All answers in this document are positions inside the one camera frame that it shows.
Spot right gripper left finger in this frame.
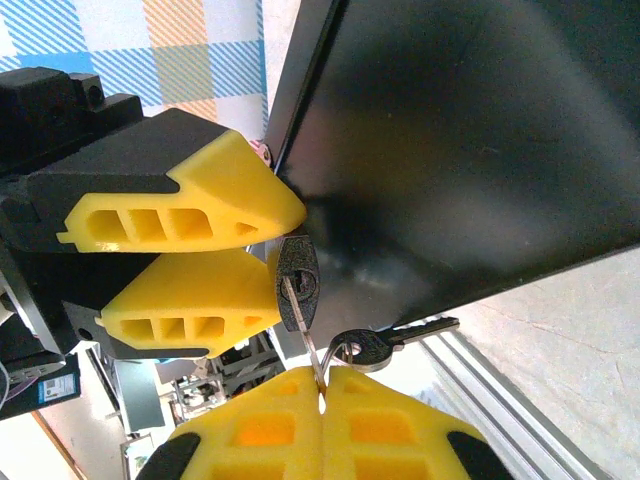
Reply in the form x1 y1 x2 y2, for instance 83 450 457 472
134 366 324 480

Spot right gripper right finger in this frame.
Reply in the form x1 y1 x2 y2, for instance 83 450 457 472
322 367 516 480

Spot black starry night tin box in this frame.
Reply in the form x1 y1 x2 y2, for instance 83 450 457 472
249 0 640 332

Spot grey metal rack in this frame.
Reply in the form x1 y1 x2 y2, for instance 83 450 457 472
169 332 286 401

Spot dark grey panel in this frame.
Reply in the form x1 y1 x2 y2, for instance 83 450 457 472
113 359 166 436

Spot black device with label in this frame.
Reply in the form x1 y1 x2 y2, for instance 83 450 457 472
0 349 82 419

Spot wide aluminium base rail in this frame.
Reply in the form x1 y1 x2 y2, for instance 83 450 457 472
417 327 609 480

